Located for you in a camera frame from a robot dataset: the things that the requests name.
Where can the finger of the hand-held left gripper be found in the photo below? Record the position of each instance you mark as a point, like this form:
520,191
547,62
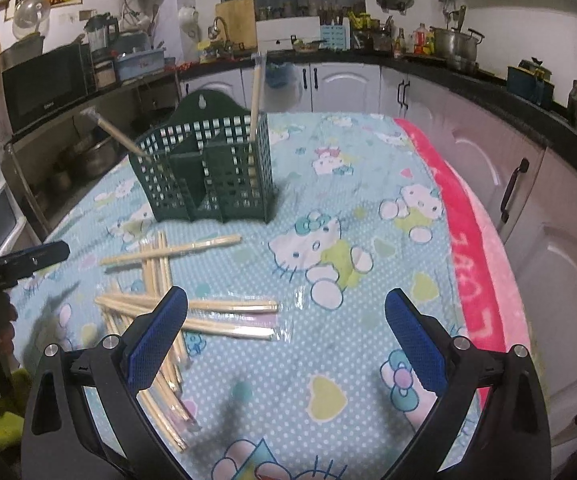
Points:
28,259

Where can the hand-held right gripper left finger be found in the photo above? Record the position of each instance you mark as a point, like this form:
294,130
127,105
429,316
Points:
153,340

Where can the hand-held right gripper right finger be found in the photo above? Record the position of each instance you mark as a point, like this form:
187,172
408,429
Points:
416,345

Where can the pile of chopsticks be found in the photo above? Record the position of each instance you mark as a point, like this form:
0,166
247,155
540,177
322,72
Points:
158,270

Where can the bamboo chopstick pair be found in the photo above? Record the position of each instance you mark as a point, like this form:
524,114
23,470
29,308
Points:
256,95
118,135

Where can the black plastic basket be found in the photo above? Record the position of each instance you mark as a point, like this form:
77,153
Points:
208,175

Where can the steel pot on shelf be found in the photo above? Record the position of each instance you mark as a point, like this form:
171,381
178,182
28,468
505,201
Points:
91,157

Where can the pink blanket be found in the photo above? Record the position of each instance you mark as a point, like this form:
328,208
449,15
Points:
468,220

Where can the black microwave oven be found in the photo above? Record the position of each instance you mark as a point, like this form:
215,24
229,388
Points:
43,90

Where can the blue cartoon printed blanket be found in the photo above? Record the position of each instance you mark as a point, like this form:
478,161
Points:
318,200

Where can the white kitchen cabinets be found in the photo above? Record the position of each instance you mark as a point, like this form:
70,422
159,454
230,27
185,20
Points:
543,220

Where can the clear glass dome lid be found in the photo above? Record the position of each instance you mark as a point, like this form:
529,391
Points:
31,15

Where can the blue dish tub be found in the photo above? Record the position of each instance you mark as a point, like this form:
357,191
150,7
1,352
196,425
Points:
138,65

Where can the black blender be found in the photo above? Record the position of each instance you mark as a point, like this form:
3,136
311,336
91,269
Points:
101,32

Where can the dark blue pot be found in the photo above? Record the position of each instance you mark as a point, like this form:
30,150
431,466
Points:
528,82

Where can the white hanging teapot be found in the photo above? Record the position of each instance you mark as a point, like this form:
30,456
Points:
188,20

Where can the blue plastic bag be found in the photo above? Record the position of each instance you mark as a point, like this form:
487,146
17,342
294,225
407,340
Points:
279,75

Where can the metal faucet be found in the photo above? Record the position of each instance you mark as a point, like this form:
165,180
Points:
218,27

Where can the dark sauce bottle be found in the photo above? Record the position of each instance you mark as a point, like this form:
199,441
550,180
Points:
399,44

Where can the large steel pot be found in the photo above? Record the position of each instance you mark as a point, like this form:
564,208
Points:
456,45

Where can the red label bottle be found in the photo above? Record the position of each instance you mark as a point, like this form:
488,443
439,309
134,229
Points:
422,40

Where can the wooden cutting board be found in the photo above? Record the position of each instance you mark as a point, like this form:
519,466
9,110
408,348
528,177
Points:
236,22

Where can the blue perforated knife holder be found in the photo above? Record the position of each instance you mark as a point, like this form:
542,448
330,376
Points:
335,35

